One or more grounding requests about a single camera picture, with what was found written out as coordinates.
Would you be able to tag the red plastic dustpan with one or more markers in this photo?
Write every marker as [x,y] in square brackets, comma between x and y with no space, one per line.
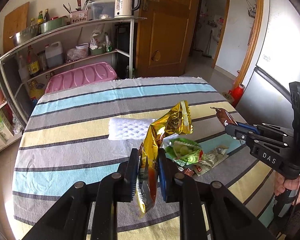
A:
[236,94]

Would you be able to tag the pink plastic tray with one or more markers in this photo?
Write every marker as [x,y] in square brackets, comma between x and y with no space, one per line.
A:
[93,73]

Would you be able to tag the soy sauce bottle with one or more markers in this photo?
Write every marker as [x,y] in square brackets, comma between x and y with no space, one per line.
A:
[32,62]

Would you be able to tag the wooden door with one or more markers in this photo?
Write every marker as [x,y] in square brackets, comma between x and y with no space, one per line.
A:
[164,36]

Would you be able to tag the pink utensil basket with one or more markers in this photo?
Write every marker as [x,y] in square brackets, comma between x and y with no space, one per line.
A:
[79,16]

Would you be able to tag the metal kitchen shelf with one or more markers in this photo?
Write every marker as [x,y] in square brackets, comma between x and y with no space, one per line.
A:
[26,69]

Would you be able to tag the green basin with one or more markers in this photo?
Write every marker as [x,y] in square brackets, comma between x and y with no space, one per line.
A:
[53,24]

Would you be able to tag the right hand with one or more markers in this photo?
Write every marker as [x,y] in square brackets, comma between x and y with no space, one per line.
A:
[281,184]

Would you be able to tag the clear plastic storage box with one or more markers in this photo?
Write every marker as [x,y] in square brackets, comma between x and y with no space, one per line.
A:
[102,9]

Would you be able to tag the striped tablecloth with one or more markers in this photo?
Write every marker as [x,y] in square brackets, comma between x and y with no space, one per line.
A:
[67,140]

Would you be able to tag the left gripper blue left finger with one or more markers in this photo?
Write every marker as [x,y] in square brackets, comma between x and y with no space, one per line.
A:
[129,171]

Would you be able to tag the wooden cutting board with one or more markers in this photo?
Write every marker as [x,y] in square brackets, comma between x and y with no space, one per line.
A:
[14,22]

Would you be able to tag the silver refrigerator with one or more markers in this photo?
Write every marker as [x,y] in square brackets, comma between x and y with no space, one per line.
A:
[275,64]

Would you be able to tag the gold yellow snack bag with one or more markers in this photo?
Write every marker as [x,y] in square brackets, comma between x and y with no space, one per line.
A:
[177,121]

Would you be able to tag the green snack bag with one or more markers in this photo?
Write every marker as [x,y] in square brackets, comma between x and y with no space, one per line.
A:
[184,152]

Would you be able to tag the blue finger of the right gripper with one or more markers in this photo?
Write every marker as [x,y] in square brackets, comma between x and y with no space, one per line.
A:
[252,128]
[237,132]

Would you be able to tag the steel bowl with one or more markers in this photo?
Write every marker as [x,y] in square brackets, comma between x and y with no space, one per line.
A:
[25,35]

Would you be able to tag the white oil jug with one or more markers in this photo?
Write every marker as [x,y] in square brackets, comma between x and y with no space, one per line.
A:
[54,54]

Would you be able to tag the white paper roll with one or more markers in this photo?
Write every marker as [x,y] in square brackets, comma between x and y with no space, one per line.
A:
[228,97]

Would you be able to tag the beige printed wrapper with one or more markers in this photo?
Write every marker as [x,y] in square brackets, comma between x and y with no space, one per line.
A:
[210,160]

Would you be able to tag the brown snack wrapper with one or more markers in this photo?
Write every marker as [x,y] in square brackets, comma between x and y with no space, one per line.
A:
[224,116]

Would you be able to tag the white electric kettle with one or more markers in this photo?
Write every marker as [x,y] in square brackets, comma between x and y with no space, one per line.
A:
[126,8]

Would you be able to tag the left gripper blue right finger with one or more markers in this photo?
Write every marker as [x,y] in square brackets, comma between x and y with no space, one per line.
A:
[167,170]

